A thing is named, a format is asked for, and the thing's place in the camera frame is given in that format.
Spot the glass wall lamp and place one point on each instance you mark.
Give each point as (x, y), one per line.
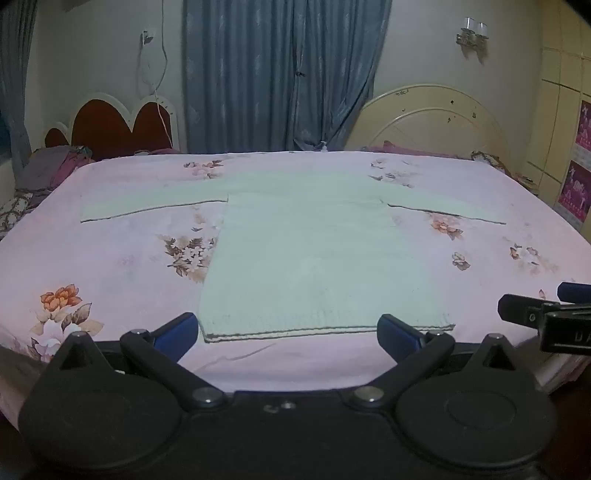
(473, 31)

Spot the light green knit sweater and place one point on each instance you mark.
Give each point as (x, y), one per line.
(318, 258)

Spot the pink floral bed sheet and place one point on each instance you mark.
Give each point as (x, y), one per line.
(115, 258)

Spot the pink wall poster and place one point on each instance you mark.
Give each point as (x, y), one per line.
(575, 191)
(584, 127)

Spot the red and white headboard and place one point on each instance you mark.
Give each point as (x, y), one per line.
(115, 124)

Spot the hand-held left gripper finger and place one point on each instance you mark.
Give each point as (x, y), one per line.
(398, 333)

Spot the narrow blue curtain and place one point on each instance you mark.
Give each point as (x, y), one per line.
(16, 83)

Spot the brown floral pillow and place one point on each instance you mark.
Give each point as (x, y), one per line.
(491, 161)

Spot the cream wooden headboard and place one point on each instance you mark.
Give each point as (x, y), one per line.
(429, 120)

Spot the pile of bedding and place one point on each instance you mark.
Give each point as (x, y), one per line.
(53, 166)

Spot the pink bedding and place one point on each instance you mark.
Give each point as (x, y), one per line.
(411, 150)

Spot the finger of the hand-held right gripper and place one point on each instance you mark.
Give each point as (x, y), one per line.
(521, 310)
(575, 291)

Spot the dark floral pillow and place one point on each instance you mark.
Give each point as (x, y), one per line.
(16, 207)

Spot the wide blue curtain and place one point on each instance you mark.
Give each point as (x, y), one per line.
(281, 74)

